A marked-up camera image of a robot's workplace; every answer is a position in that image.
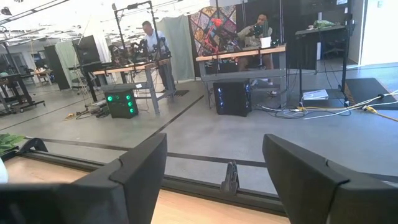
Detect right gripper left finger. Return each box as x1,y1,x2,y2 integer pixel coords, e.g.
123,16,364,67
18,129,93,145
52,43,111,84
0,133,168,224

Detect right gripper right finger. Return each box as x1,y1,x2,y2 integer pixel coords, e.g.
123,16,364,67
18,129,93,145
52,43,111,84
262,133,398,224

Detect black computer tower green lights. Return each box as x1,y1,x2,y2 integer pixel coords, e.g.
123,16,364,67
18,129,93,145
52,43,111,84
104,88,139,119

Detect green plant in white pot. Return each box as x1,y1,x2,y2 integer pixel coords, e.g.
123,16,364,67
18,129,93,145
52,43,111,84
0,133,26,184

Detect white flat box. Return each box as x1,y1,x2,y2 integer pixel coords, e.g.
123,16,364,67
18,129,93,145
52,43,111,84
302,88,330,101

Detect black floor mat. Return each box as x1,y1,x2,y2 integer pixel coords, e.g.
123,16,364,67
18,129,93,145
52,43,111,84
344,77,398,111

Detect low black desk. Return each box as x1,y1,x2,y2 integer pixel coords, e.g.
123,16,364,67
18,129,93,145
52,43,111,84
0,72,46,116

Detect black computer tower blue lights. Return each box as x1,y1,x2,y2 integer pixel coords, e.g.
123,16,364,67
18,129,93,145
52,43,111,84
213,78,252,118

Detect tall black cabinet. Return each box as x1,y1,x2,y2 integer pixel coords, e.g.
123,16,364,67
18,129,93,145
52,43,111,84
43,44,71,91

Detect black monitor on stand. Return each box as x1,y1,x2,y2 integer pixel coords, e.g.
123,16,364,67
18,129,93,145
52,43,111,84
67,34,104,103

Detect background black robot rig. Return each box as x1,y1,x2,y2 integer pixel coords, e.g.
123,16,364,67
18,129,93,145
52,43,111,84
108,39,172,65

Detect black standing desk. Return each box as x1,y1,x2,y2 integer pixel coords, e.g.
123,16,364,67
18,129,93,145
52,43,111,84
294,18,356,105

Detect person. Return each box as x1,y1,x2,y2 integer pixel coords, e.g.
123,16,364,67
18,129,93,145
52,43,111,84
141,20,178,94
236,12,278,96

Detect green bundle on desk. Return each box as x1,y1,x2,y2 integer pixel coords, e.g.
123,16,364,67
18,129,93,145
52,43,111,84
312,19,336,30

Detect pale green curtain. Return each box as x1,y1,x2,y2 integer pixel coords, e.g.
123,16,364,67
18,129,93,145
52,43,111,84
156,14,196,82

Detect colourful patterned panel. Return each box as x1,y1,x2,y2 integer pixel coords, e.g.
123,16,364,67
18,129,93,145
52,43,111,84
188,5,238,57

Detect yellow floor cable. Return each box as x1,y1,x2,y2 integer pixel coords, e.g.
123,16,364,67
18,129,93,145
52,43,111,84
297,105,398,123

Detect white floor cable bundle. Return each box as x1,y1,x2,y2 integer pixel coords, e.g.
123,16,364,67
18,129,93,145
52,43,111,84
257,89,398,121

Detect wooden table grey frame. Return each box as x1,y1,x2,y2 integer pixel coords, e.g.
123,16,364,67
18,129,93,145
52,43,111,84
195,43,289,109
92,57,177,115

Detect black background camera stand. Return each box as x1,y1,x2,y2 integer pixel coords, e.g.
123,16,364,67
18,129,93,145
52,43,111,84
111,0,165,62

